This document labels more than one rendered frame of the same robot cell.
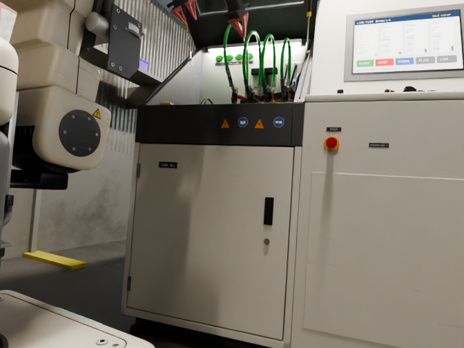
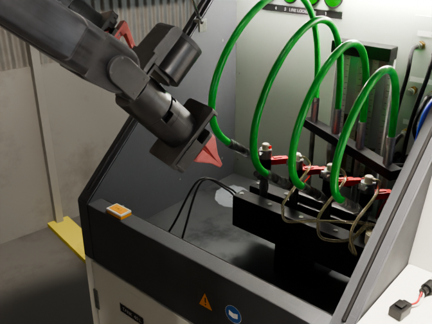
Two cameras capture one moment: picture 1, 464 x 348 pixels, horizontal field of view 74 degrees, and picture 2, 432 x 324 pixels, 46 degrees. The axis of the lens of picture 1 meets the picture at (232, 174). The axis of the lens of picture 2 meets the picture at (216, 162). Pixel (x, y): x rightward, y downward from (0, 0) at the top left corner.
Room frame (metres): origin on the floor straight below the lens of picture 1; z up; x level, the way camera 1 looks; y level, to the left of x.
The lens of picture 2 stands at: (0.46, -0.29, 1.54)
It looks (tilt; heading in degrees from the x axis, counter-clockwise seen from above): 25 degrees down; 23
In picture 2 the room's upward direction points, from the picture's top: straight up
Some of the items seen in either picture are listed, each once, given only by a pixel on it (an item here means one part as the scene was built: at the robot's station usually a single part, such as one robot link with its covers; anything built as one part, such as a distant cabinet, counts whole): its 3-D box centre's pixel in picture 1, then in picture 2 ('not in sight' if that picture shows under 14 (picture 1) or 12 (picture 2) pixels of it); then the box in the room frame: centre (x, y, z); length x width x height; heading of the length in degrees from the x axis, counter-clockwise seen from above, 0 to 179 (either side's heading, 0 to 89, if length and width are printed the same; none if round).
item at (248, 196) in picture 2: not in sight; (306, 240); (1.40, -0.10, 0.91); 0.34 x 0.10 x 0.15; 72
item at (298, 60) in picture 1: (293, 83); (430, 92); (1.62, -0.30, 1.20); 0.13 x 0.03 x 0.31; 72
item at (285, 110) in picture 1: (214, 125); (192, 283); (1.21, 0.08, 0.87); 0.62 x 0.04 x 0.16; 72
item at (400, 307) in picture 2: not in sight; (416, 296); (1.19, -0.33, 0.99); 0.12 x 0.02 x 0.02; 153
